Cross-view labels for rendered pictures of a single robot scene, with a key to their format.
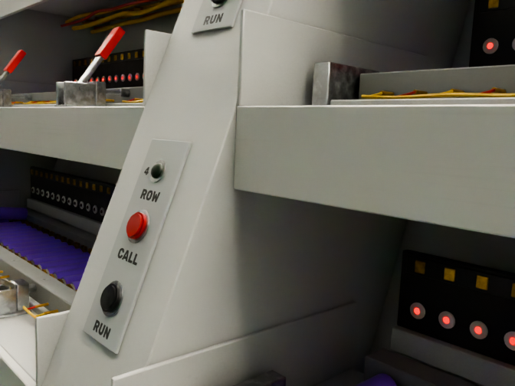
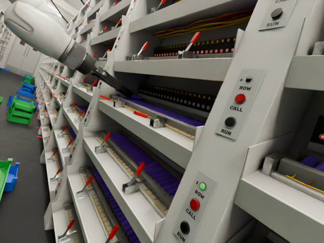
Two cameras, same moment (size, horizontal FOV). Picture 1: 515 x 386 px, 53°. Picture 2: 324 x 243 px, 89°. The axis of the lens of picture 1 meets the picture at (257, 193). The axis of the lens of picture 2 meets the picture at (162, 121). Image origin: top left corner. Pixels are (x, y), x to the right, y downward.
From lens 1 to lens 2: 17 cm
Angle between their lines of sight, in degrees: 9
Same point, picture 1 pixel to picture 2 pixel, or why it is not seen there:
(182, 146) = (262, 71)
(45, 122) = (173, 64)
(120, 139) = (216, 70)
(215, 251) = (275, 108)
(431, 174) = not seen: outside the picture
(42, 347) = (196, 136)
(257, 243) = (282, 107)
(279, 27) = (310, 26)
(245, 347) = (272, 142)
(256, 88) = (300, 49)
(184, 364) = (261, 145)
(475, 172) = not seen: outside the picture
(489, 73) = not seen: outside the picture
